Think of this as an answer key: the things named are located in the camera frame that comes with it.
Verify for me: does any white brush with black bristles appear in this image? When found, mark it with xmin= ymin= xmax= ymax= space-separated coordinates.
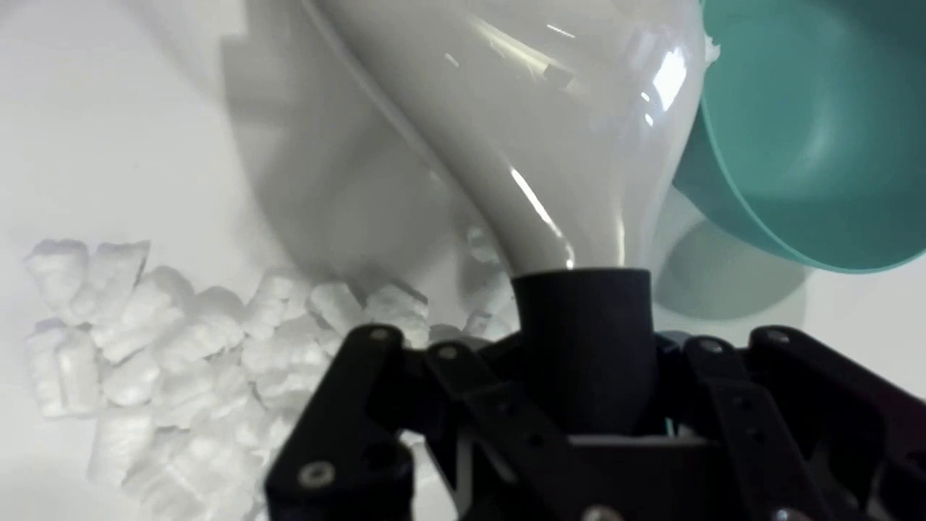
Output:
xmin=297 ymin=0 xmax=718 ymax=442

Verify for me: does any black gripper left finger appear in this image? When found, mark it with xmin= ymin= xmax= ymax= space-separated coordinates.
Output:
xmin=264 ymin=322 xmax=572 ymax=521

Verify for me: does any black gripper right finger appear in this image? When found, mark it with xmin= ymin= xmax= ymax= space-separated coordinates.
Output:
xmin=663 ymin=324 xmax=926 ymax=521

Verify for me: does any teal plastic bowl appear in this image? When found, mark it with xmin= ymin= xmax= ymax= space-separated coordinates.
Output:
xmin=670 ymin=0 xmax=926 ymax=276

